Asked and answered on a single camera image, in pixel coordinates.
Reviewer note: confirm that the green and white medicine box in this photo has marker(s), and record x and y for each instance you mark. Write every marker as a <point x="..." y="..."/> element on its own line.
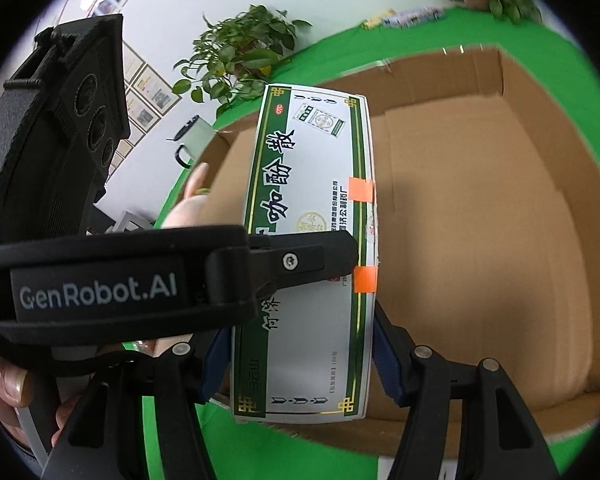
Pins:
<point x="310" y="170"/>

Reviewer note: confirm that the cardboard box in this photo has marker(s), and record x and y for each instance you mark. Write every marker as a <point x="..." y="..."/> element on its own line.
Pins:
<point x="480" y="210"/>

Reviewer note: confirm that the pink plush pig toy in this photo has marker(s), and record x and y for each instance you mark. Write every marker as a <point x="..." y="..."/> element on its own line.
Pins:
<point x="182" y="215"/>

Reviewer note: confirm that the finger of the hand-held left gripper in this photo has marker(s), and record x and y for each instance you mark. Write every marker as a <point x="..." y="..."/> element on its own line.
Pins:
<point x="310" y="260"/>

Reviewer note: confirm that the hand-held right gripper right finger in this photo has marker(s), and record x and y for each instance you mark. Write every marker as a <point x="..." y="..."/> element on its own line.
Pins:
<point x="387" y="365"/>

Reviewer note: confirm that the colourful printed packet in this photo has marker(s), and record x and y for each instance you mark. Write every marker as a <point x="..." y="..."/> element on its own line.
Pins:
<point x="417" y="15"/>

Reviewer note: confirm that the white mug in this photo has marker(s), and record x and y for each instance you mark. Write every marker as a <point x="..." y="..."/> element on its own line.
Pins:
<point x="197" y="135"/>

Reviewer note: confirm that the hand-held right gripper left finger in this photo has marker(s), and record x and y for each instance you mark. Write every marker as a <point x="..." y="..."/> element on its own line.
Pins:
<point x="215" y="360"/>

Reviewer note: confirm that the group of framed certificates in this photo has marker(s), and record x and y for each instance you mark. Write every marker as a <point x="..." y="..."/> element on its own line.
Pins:
<point x="152" y="95"/>

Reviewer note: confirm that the grey stool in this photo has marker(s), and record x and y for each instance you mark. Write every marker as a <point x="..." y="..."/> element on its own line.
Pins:
<point x="130" y="219"/>

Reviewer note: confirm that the person's left hand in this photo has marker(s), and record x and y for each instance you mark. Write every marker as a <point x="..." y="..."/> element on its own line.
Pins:
<point x="5" y="380"/>

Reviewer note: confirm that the bushy potted plant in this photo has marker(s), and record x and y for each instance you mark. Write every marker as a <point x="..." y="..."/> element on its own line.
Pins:
<point x="240" y="45"/>

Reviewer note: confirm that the yellow packet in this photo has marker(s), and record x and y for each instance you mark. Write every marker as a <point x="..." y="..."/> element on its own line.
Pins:
<point x="379" y="20"/>

